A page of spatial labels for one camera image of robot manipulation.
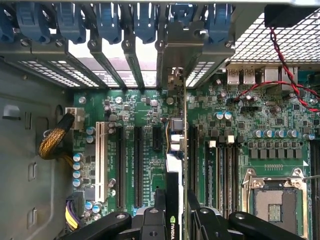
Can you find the short black expansion slot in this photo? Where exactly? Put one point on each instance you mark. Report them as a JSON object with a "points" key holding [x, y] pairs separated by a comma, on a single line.
{"points": [[157, 137]]}

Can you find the silver rear port block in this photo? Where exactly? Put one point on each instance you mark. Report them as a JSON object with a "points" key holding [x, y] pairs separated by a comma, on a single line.
{"points": [[272, 76], [233, 76]]}

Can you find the green RAM stick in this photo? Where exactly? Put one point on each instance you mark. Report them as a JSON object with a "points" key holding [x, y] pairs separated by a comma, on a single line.
{"points": [[211, 175]]}

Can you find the black RAM slot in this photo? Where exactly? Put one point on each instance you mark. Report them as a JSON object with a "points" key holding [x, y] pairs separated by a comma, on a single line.
{"points": [[315, 187], [231, 175]]}

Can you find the green motherboard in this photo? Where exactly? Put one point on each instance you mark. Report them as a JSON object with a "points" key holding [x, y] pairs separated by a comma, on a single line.
{"points": [[150, 107]]}

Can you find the thin metal locking lever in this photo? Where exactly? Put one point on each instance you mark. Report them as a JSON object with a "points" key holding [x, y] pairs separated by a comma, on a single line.
{"points": [[312, 177]]}

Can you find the white expansion slot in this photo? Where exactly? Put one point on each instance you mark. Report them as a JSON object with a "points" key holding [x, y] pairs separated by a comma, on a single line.
{"points": [[100, 162]]}

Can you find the long black expansion slot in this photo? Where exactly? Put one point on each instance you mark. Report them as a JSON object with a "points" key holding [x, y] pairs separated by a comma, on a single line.
{"points": [[193, 162], [121, 167], [138, 167]]}

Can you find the perforated metal slot cover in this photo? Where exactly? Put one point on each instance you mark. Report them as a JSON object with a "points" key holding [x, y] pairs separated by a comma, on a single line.
{"points": [[15, 51], [50, 50], [217, 53]]}

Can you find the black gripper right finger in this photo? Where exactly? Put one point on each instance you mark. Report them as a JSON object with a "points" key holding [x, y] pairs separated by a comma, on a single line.
{"points": [[207, 225]]}

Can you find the grey metal PC case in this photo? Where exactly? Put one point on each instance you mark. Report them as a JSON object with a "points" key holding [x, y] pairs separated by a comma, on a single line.
{"points": [[25, 150]]}

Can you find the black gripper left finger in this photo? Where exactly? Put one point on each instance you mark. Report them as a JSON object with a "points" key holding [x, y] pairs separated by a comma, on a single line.
{"points": [[152, 225]]}

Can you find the silver CPU socket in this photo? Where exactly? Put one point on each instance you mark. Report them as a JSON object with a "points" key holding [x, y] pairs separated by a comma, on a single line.
{"points": [[275, 200]]}

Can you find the blue card retention clip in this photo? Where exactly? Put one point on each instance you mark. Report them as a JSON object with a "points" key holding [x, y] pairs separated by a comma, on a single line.
{"points": [[5, 27], [32, 22], [182, 15], [145, 25], [217, 22], [71, 22], [108, 25]]}

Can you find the white power connector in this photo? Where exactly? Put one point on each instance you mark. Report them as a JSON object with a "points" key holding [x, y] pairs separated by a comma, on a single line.
{"points": [[77, 120]]}

